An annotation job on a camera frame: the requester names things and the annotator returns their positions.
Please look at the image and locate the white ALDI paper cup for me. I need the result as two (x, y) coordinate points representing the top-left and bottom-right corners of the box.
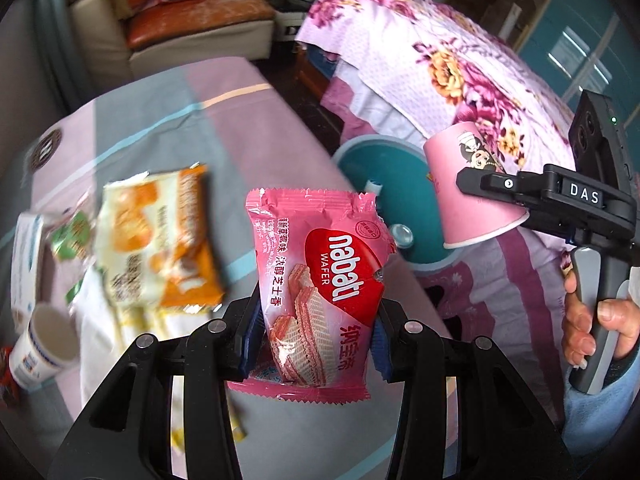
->
(9, 302), (79, 390)

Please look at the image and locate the pink paper cup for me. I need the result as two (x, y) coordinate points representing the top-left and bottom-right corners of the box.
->
(423, 122), (529, 249)

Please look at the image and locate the orange snack bag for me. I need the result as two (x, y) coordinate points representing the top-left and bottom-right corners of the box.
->
(94, 164), (224, 312)

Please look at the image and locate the pink nabati wafer bag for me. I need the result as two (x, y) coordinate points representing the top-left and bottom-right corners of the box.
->
(230, 188), (396, 404)

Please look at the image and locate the blue sleeve forearm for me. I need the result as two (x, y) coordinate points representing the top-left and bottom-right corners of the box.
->
(562, 356), (639, 457)

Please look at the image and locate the teal trash bin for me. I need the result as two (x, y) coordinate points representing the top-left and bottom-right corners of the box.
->
(333, 134), (462, 276)

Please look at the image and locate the person right hand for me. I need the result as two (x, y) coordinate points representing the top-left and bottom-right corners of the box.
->
(560, 270), (640, 372)

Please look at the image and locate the red chocolate wrapper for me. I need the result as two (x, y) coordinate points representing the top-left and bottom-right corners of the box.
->
(0, 347), (20, 408)

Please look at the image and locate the green white snack wrapper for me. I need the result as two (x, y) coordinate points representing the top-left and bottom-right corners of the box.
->
(48, 192), (96, 307)

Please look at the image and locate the white tissue pack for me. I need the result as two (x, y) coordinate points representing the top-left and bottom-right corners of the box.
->
(10, 211), (46, 334)

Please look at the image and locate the pink floral quilt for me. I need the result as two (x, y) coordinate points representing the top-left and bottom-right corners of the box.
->
(297, 0), (574, 420)

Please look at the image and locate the beige sofa orange cushion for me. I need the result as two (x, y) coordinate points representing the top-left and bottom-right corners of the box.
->
(66, 0), (276, 92)

